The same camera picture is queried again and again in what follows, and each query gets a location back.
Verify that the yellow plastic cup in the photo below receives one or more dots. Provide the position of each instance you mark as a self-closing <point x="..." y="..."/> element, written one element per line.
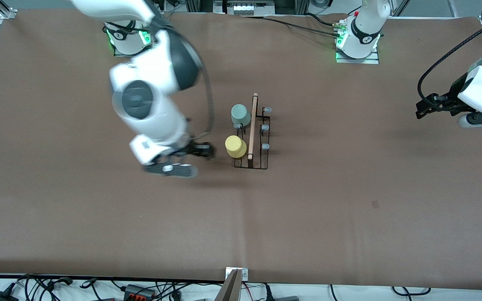
<point x="235" y="146"/>

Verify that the pale green plastic cup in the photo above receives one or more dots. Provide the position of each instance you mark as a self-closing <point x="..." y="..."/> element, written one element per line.
<point x="240" y="114"/>

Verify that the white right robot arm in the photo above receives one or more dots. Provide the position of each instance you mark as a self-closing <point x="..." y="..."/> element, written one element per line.
<point x="153" y="83"/>

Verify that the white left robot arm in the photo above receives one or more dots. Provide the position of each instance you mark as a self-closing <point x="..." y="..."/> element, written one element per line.
<point x="362" y="29"/>

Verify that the brown table cover sheet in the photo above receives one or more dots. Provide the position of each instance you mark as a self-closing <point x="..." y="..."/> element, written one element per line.
<point x="266" y="217"/>

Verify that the black orange terminal box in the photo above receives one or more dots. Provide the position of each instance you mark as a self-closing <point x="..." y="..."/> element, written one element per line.
<point x="138" y="291"/>

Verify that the grey control box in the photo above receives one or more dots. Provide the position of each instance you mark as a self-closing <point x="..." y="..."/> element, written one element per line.
<point x="243" y="8"/>

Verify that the black power adapter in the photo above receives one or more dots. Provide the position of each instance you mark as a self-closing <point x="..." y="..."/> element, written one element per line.
<point x="0" y="297"/>

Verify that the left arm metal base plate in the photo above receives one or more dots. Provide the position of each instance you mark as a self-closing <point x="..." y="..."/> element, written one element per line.
<point x="373" y="60"/>

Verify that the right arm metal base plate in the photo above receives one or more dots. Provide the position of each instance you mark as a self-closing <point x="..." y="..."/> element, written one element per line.
<point x="154" y="49"/>

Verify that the small metal clamp bracket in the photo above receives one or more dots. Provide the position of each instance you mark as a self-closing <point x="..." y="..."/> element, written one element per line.
<point x="244" y="274"/>

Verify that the grey camera support bar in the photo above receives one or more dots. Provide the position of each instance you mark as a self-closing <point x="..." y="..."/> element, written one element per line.
<point x="229" y="290"/>

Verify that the aluminium frame corner post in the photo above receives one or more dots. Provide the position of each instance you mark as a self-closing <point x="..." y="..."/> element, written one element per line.
<point x="2" y="9"/>

